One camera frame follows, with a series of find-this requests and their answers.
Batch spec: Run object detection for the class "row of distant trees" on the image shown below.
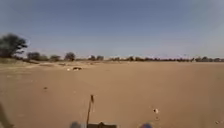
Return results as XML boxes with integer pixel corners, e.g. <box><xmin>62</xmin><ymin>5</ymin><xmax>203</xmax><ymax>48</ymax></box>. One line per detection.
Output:
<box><xmin>25</xmin><ymin>51</ymin><xmax>224</xmax><ymax>63</ymax></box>

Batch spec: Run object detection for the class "brown sandy ground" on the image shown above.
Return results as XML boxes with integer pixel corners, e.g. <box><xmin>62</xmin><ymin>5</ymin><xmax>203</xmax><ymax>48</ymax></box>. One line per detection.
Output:
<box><xmin>0</xmin><ymin>60</ymin><xmax>224</xmax><ymax>128</ymax></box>

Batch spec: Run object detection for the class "robot's own part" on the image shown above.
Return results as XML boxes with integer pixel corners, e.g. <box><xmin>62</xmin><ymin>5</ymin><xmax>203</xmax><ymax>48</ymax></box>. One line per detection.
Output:
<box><xmin>69</xmin><ymin>121</ymin><xmax>82</xmax><ymax>128</ymax></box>
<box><xmin>139</xmin><ymin>122</ymin><xmax>153</xmax><ymax>128</ymax></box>

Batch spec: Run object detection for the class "dry grass strip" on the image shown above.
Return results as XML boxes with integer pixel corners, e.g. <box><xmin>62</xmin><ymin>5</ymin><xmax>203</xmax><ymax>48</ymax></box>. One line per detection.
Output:
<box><xmin>0</xmin><ymin>57</ymin><xmax>40</xmax><ymax>65</ymax></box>

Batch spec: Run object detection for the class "large dark green tree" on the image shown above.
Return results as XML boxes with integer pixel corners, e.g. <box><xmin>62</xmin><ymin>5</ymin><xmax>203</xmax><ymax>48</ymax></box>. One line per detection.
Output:
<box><xmin>0</xmin><ymin>33</ymin><xmax>29</xmax><ymax>59</ymax></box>

